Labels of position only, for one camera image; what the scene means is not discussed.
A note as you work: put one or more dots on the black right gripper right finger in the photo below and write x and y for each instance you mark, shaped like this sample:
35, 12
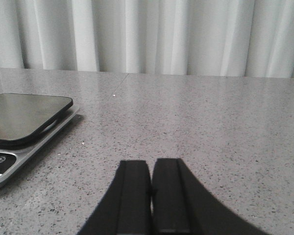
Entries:
183, 206

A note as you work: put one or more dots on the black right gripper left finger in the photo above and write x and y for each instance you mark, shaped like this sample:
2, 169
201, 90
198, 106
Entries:
125, 208

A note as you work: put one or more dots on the black silver kitchen scale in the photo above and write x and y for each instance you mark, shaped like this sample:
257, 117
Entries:
27, 123

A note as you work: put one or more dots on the white pleated curtain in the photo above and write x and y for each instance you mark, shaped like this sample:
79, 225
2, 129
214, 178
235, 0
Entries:
199, 37

